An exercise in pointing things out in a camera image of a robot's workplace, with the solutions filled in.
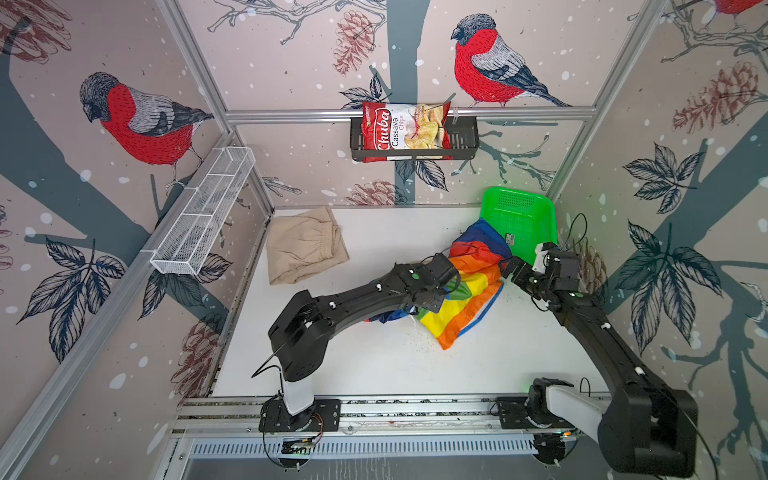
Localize rainbow coloured shorts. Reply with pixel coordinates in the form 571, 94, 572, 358
367, 219, 511, 350

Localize green plastic basket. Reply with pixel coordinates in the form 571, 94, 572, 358
480, 187, 558, 265

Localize beige drawstring shorts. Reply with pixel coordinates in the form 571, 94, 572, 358
266, 207, 349, 285

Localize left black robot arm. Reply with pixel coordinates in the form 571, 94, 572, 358
268, 253, 461, 431

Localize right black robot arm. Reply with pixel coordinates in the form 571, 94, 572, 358
500, 242, 698, 478

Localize red cassava chips bag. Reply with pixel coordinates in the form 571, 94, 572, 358
362, 102, 452, 154

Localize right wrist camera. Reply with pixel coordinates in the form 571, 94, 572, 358
532, 242, 558, 274

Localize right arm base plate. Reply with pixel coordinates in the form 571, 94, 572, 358
493, 396, 559, 430

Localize black wire wall basket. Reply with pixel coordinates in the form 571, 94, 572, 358
350, 116, 479, 162

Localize white vented cable duct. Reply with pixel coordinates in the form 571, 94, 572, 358
189, 434, 539, 460

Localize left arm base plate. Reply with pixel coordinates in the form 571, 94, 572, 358
258, 396, 341, 433

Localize white wire mesh shelf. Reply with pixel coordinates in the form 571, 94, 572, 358
150, 146, 255, 276

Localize aluminium mounting rail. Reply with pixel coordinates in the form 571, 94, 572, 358
169, 394, 577, 438

